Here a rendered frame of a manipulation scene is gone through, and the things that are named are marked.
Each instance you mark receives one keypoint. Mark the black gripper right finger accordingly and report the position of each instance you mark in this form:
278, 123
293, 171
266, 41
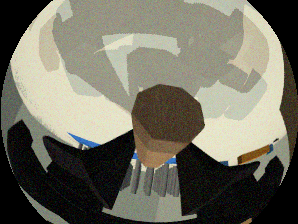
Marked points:
202, 178

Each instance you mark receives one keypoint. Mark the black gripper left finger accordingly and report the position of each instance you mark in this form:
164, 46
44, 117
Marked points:
103, 167

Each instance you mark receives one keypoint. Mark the blue flat strip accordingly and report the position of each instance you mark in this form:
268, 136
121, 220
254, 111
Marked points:
92, 145

